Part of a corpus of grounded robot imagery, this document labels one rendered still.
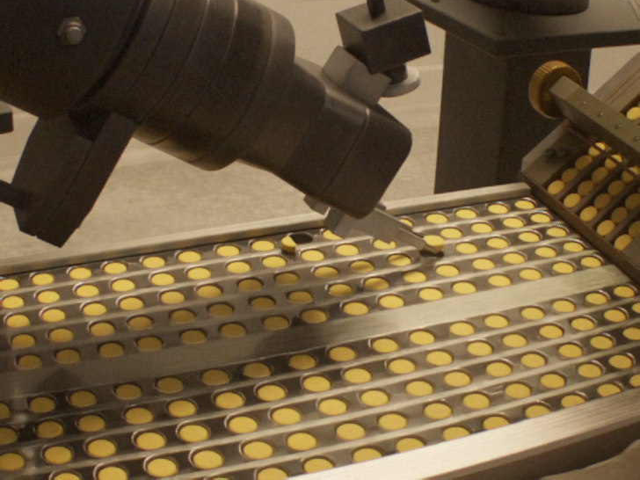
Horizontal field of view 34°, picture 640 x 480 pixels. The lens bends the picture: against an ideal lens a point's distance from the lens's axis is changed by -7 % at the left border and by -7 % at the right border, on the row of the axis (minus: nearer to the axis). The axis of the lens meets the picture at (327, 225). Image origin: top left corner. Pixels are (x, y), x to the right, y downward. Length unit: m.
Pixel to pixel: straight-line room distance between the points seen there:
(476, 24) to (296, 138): 0.60
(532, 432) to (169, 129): 0.19
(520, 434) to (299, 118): 0.16
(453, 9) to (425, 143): 2.06
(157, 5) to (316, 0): 2.65
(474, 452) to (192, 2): 0.20
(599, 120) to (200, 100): 0.25
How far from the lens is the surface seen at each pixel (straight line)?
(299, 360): 0.47
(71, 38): 0.39
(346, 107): 0.46
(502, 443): 0.42
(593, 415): 0.45
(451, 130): 1.22
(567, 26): 1.08
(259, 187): 2.83
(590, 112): 0.61
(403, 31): 0.48
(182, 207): 2.73
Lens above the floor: 1.21
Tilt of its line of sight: 27 degrees down
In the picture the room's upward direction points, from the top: 2 degrees clockwise
